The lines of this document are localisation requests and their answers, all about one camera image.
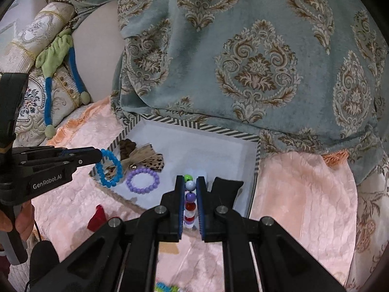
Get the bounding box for multicolour bead bracelet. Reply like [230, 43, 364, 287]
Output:
[183, 174, 199, 230]

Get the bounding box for purple bead bracelet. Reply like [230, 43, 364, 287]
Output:
[126, 167, 160, 194]

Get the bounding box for green and blue plush toy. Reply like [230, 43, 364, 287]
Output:
[35, 29, 92, 138]

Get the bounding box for beige bolster pillow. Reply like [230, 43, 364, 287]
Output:
[0, 2, 76, 74]

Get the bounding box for leopard print bow with bell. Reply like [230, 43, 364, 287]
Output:
[105, 144, 165, 179]

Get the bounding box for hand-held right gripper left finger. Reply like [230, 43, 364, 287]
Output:
[29, 174, 186, 292]

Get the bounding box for pink quilted blanket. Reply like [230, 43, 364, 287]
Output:
[30, 96, 358, 292]

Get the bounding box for black cable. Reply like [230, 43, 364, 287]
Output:
[25, 216, 41, 291]

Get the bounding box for person's left forearm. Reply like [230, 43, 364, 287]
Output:
[29, 240, 60, 284]

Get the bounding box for dark red velvet bow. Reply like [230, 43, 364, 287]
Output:
[87, 205, 107, 232]

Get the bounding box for striped cardboard box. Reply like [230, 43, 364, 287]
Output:
[89, 114, 262, 218]

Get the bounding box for blue paisley blanket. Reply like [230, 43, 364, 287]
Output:
[56, 0, 389, 187]

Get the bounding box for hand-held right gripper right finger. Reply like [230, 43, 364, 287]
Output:
[196, 176, 347, 292]

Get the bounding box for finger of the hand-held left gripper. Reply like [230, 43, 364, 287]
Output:
[12, 146, 103, 160]
[59, 155, 103, 171]

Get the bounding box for floral embroidered pillow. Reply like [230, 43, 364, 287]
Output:
[13, 66, 83, 147]

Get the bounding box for brown scrunchie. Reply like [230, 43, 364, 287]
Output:
[118, 139, 137, 160]

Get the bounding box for blue bead bracelet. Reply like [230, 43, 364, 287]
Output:
[95, 148, 124, 188]

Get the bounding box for person's left hand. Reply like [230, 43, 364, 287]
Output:
[0, 202, 36, 241]

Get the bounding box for green bead bracelet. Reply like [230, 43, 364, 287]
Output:
[154, 281, 179, 292]

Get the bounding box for black scrunchie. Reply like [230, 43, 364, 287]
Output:
[207, 176, 244, 211]

